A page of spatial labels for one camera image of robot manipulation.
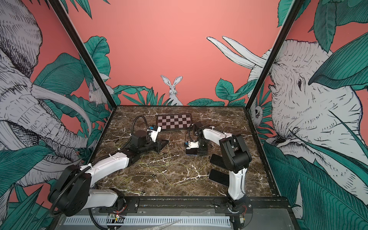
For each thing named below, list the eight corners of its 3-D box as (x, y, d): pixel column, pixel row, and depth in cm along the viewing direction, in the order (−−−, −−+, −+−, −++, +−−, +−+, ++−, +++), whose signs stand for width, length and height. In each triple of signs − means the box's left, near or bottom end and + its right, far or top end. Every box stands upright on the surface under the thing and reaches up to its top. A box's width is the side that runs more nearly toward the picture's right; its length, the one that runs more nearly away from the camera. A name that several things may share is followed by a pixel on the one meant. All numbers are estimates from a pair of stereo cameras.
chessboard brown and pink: (156, 131, 107) (155, 128, 105) (157, 117, 116) (156, 114, 113) (193, 128, 109) (193, 126, 106) (191, 115, 118) (191, 112, 115)
